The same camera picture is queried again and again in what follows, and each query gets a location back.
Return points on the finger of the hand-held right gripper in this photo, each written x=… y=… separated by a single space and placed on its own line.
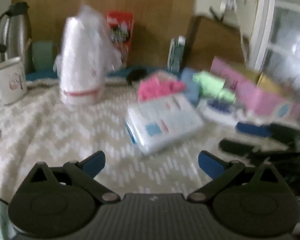
x=236 y=147
x=252 y=129

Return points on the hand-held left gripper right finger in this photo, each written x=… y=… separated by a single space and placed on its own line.
x=210 y=163

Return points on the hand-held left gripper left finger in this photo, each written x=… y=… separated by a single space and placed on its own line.
x=95 y=163

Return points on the pink cardboard box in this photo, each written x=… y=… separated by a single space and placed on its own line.
x=262 y=100

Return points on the white packet with blue print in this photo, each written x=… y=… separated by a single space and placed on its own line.
x=218 y=111

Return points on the green cloth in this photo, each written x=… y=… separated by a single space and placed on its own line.
x=212 y=85

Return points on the white tissue packet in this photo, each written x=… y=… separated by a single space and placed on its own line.
x=162 y=122

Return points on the blue cloth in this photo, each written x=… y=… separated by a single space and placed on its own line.
x=190 y=85

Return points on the pink cloth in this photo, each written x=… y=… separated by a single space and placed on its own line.
x=157 y=87

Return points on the beige chevron patterned blanket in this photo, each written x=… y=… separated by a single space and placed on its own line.
x=52 y=135

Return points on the brown woven chair back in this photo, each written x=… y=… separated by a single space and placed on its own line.
x=215 y=42

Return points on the black round object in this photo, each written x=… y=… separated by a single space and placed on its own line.
x=136 y=76

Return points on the teal quilted mat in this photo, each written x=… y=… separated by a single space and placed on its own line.
x=40 y=75

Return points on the bagged stack of white cups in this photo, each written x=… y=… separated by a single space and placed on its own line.
x=82 y=60

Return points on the green and white carton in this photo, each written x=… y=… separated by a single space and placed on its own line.
x=176 y=53

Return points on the clear glass vessel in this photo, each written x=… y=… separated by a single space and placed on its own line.
x=0 y=217

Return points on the white enamel mug with print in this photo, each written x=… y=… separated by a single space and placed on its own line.
x=10 y=82

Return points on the pale green plastic cup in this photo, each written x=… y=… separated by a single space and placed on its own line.
x=43 y=56

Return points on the red snack packet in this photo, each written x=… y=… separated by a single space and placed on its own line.
x=121 y=30

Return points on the stainless steel thermos jug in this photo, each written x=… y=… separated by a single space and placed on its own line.
x=15 y=35

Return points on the wooden board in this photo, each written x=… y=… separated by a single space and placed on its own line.
x=155 y=12

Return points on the white window frame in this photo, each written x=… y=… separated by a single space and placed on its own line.
x=262 y=17

